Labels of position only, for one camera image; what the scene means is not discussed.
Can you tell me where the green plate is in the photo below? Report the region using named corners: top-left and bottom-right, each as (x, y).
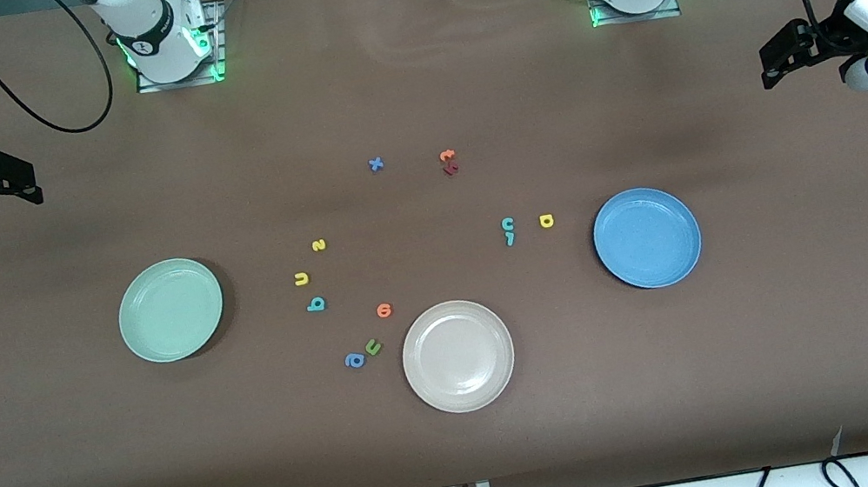
top-left (110, 252), bottom-right (232, 370)

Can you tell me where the blue plate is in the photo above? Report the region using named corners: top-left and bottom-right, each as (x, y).
top-left (586, 178), bottom-right (709, 298)

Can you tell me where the beige plate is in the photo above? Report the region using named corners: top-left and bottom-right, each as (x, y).
top-left (393, 291), bottom-right (524, 422)

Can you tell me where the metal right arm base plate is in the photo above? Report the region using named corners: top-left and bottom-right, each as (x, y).
top-left (125, 2), bottom-right (232, 96)

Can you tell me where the black looped cable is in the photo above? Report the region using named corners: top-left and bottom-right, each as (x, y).
top-left (820, 453), bottom-right (862, 487)

